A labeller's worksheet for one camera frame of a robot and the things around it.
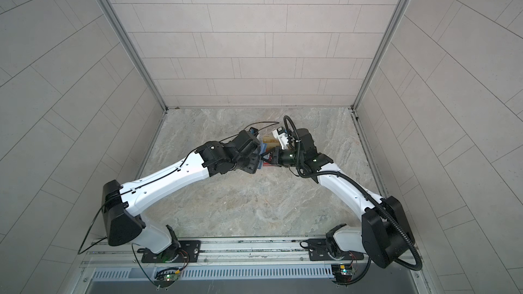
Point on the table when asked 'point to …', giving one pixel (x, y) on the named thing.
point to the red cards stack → (266, 164)
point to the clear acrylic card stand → (270, 149)
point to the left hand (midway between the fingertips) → (259, 158)
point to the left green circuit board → (165, 280)
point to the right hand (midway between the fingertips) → (260, 160)
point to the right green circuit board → (343, 273)
